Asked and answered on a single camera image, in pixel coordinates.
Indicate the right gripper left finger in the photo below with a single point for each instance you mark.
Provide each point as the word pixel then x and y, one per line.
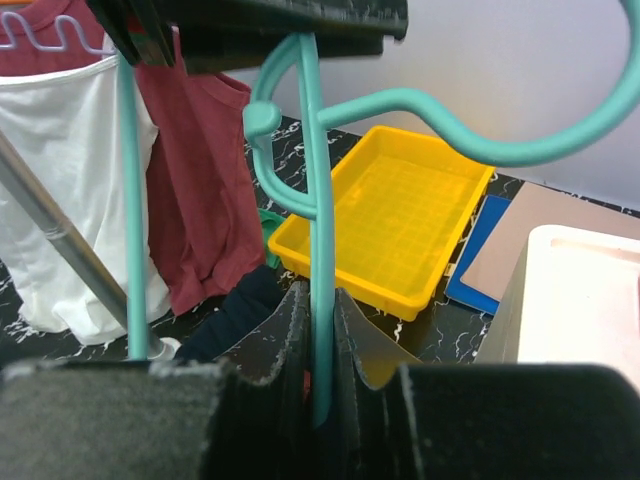
pixel 240 417

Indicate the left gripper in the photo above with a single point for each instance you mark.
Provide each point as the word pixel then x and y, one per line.
pixel 222 36

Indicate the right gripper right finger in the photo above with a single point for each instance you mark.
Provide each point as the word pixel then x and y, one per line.
pixel 402 419

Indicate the teal plastic hanger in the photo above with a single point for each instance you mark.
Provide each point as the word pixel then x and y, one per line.
pixel 261 117

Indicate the navy tank top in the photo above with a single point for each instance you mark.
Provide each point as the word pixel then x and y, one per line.
pixel 248 304

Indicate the maroon white tank top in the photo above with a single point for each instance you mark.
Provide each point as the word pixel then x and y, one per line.
pixel 59 110

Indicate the pink board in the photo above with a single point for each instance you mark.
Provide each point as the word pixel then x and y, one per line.
pixel 537 219

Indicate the white storage box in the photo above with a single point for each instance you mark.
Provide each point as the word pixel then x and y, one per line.
pixel 579 305

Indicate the green garment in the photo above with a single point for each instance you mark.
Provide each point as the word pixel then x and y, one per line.
pixel 270 222

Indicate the blue board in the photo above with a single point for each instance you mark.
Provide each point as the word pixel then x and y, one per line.
pixel 491 211

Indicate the yellow plastic tray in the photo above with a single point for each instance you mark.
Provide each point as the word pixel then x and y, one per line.
pixel 401 203

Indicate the metal clothes rack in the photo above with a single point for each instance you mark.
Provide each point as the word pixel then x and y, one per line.
pixel 128 307

